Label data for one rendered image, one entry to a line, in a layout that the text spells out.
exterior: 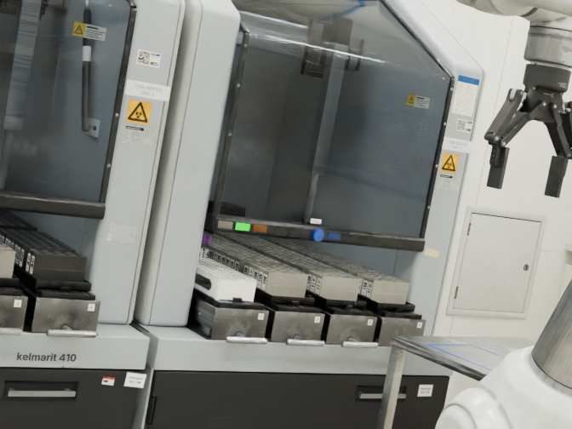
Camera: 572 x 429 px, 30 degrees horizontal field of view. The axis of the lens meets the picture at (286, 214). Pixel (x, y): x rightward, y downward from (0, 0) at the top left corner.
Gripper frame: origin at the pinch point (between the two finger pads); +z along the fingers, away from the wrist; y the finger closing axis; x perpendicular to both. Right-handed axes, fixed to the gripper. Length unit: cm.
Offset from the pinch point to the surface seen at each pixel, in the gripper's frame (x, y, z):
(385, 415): 41, 15, 55
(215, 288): 71, -15, 36
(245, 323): 66, -9, 42
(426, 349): 34, 15, 38
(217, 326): 66, -16, 43
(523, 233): 186, 191, 28
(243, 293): 70, -9, 36
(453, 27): 186, 133, -46
